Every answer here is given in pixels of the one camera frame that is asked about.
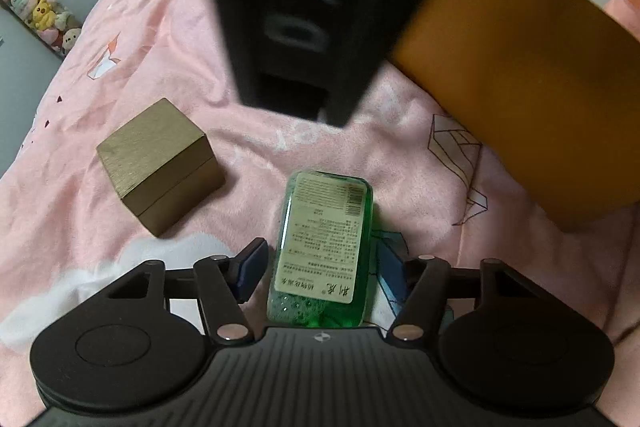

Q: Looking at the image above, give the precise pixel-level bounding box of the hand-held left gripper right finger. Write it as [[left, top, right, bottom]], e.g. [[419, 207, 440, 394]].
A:
[[389, 254, 542, 344]]

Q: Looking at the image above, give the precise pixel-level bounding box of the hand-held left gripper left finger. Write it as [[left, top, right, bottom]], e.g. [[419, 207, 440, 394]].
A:
[[106, 237, 269, 344]]

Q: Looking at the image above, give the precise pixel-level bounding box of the green bottle with white label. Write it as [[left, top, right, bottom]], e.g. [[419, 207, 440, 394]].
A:
[[265, 170, 375, 328]]

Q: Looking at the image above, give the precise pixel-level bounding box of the orange box with white inside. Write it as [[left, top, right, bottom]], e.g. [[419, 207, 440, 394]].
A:
[[387, 0, 640, 235]]

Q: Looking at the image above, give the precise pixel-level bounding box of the gold cube box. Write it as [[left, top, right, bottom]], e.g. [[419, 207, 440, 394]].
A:
[[96, 97, 226, 239]]

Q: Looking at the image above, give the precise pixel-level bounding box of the pink printed blanket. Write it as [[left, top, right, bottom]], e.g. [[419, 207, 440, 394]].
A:
[[0, 0, 640, 408]]

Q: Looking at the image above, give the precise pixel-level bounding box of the shelf of plush toys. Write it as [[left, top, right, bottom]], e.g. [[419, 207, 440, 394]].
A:
[[0, 0, 83, 54]]

